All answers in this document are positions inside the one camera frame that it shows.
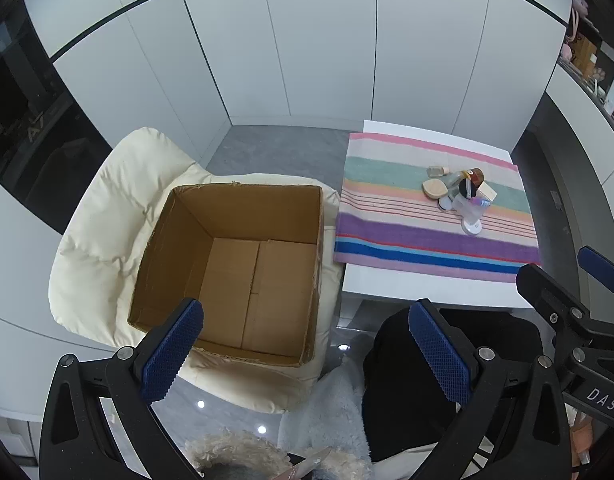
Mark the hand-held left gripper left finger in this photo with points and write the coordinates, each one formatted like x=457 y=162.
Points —
x=174 y=350

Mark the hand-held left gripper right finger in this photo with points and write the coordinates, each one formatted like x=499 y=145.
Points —
x=439 y=355

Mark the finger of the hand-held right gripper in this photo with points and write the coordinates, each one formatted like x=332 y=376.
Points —
x=542 y=290
x=599 y=265

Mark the small black round case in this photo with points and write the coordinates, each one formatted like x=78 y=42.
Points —
x=464 y=188

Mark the small white round container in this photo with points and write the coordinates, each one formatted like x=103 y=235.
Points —
x=446 y=203

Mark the red jar yellow lid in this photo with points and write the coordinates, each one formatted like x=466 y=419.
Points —
x=474 y=176

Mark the beige teardrop powder puff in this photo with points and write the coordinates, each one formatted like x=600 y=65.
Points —
x=434 y=188

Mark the brown cardboard box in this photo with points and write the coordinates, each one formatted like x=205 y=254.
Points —
x=267 y=220

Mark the small glass bottle pink cap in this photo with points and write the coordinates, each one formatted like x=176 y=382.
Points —
x=436 y=170

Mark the person's right hand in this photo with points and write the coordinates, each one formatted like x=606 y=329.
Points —
x=582 y=435

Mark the person's black pants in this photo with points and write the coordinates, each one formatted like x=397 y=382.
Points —
x=397 y=400

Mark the white table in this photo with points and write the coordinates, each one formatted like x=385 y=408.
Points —
x=412 y=290

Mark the beige fuzzy cloth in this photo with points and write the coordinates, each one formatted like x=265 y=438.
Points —
x=227 y=452

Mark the white garment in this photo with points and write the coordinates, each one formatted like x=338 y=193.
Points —
x=402 y=465

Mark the pale blue fleece garment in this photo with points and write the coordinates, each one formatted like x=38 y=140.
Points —
x=332 y=410

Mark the striped cloth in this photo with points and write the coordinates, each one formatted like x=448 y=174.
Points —
x=387 y=240

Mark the cream padded chair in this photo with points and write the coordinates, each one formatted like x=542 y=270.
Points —
x=112 y=220

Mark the small brown box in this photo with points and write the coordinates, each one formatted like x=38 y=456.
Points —
x=584 y=52

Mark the pink plush item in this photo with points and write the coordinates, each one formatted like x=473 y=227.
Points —
x=579 y=7

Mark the black glass panel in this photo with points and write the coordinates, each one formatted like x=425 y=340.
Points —
x=27 y=125

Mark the grey wall socket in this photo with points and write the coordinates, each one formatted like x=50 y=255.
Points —
x=555 y=198

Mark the wall shelf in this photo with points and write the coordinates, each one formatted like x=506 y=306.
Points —
x=609 y=47

